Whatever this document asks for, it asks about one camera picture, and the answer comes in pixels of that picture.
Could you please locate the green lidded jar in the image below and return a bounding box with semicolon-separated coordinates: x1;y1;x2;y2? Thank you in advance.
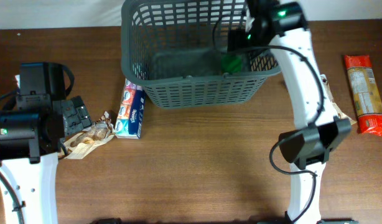
221;55;243;74

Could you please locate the beige bread bun package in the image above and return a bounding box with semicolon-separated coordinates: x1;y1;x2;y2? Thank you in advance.
320;74;356;125

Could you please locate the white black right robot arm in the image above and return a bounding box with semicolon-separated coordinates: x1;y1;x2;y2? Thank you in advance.
231;1;351;223

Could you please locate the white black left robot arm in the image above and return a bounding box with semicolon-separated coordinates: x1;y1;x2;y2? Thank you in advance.
0;62;93;223

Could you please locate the Kleenex tissue pack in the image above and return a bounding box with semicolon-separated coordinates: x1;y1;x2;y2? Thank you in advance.
114;79;146;139

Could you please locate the brown beige snack bag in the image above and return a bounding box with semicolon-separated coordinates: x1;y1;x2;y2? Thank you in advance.
58;111;115;160

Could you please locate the grey plastic mesh basket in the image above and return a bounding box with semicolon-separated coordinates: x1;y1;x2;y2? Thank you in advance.
121;0;281;109

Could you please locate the red orange pasta package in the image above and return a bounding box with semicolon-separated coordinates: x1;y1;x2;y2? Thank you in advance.
344;55;382;137

